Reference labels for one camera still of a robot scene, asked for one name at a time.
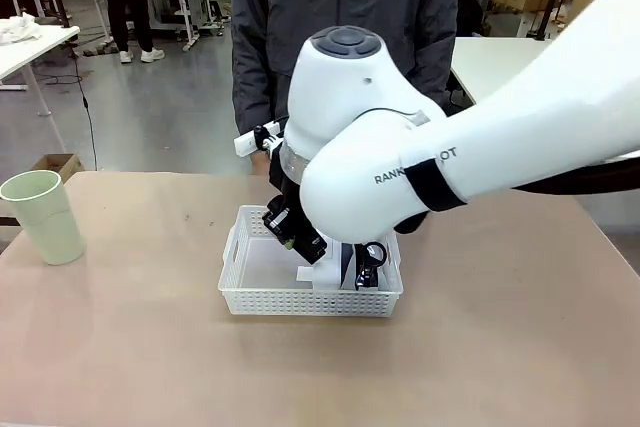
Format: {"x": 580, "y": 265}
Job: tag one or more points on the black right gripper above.
{"x": 280, "y": 179}

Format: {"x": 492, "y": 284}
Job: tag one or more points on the white rectangular box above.
{"x": 327, "y": 272}

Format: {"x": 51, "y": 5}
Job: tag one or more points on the black magnifying glass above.
{"x": 364, "y": 274}

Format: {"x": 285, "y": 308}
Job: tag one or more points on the pale green plastic cup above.
{"x": 45, "y": 232}

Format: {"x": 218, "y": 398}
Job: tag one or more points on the person's right forearm gray sleeve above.
{"x": 250, "y": 97}

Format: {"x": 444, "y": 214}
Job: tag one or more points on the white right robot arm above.
{"x": 500, "y": 122}

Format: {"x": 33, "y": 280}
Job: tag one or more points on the person's left forearm gray sleeve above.
{"x": 445, "y": 82}

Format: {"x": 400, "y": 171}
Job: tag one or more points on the white perforated plastic basket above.
{"x": 300, "y": 304}

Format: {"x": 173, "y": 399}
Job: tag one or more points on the person's right hand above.
{"x": 262, "y": 164}

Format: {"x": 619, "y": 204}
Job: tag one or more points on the gray jacket torso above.
{"x": 320, "y": 7}

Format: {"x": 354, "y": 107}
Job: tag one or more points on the open cardboard box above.
{"x": 55, "y": 164}

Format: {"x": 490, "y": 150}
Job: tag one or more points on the white table with rounded corner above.
{"x": 490, "y": 67}

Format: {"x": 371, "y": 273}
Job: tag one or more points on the white desk with cloth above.
{"x": 30, "y": 54}

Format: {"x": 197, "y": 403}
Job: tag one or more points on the crumpled white cloth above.
{"x": 17, "y": 29}

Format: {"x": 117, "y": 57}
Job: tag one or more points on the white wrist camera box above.
{"x": 247, "y": 143}

